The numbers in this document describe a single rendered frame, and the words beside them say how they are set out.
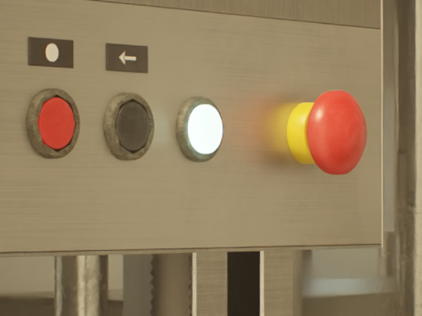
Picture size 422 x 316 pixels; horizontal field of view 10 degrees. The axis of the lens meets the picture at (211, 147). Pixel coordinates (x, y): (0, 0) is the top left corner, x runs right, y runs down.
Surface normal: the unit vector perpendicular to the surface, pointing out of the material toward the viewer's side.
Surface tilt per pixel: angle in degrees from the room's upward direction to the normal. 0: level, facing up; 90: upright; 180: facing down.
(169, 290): 58
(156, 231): 90
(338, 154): 113
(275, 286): 90
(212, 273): 90
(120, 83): 90
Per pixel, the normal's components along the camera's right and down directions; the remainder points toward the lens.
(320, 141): 0.14, 0.11
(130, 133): 0.77, -0.02
